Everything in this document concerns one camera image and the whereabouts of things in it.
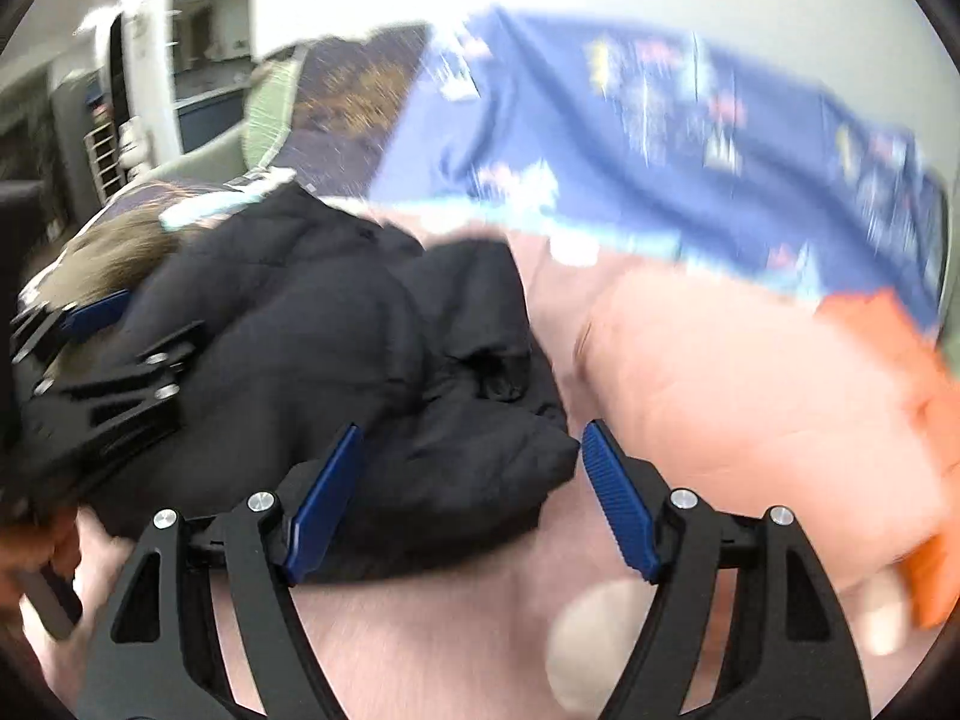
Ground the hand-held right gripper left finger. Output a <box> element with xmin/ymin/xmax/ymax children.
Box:
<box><xmin>88</xmin><ymin>422</ymin><xmax>368</xmax><ymax>720</ymax></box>

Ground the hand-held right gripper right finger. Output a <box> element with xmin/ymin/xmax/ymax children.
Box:
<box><xmin>581</xmin><ymin>420</ymin><xmax>875</xmax><ymax>720</ymax></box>

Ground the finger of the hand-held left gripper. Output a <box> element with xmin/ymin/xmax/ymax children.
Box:
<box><xmin>21</xmin><ymin>320</ymin><xmax>209</xmax><ymax>460</ymax></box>
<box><xmin>11</xmin><ymin>289</ymin><xmax>134</xmax><ymax>362</ymax></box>

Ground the black puffer jacket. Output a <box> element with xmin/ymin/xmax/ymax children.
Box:
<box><xmin>75</xmin><ymin>184</ymin><xmax>582</xmax><ymax>586</ymax></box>

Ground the person's left hand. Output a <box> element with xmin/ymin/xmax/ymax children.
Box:
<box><xmin>0</xmin><ymin>504</ymin><xmax>85</xmax><ymax>586</ymax></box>

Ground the brown fleece garment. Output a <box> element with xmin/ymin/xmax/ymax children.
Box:
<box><xmin>19</xmin><ymin>206</ymin><xmax>188</xmax><ymax>383</ymax></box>

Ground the white shelf rack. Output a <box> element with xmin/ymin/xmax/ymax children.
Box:
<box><xmin>79</xmin><ymin>124</ymin><xmax>128</xmax><ymax>203</ymax></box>

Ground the pink dotted bedsheet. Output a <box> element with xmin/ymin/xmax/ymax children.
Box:
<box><xmin>22</xmin><ymin>206</ymin><xmax>931</xmax><ymax>720</ymax></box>

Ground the dark blue base cabinet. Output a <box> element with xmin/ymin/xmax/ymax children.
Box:
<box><xmin>176</xmin><ymin>82</ymin><xmax>248</xmax><ymax>158</ymax></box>

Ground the orange puffer jacket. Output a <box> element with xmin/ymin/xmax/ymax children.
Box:
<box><xmin>814</xmin><ymin>289</ymin><xmax>960</xmax><ymax>631</ymax></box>

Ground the dark patterned pillow green edge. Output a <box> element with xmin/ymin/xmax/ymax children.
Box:
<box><xmin>82</xmin><ymin>24</ymin><xmax>436</xmax><ymax>256</ymax></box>

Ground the blue tree-print sheet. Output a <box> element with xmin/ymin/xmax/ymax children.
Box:
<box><xmin>367</xmin><ymin>6</ymin><xmax>950</xmax><ymax>331</ymax></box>

